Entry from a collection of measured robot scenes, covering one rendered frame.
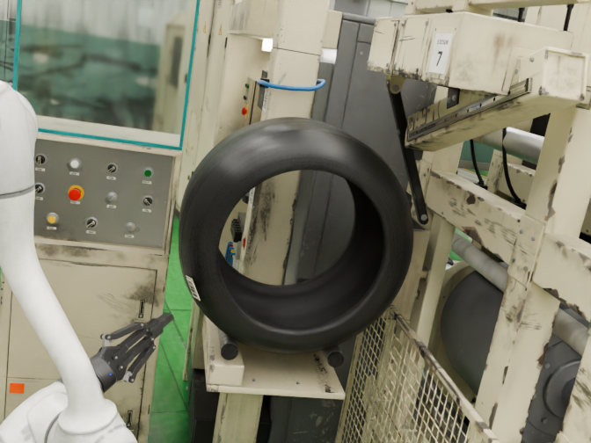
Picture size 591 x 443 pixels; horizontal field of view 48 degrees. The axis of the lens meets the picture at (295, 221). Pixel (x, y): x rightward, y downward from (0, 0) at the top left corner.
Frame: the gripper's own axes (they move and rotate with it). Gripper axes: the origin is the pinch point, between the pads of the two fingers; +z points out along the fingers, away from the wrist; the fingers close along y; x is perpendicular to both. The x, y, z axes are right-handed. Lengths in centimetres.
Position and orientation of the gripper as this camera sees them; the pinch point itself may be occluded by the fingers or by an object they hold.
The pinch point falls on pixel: (158, 323)
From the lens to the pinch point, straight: 155.9
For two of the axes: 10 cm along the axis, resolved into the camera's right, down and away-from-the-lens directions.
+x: 7.5, -0.6, -6.6
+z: 5.6, -4.8, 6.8
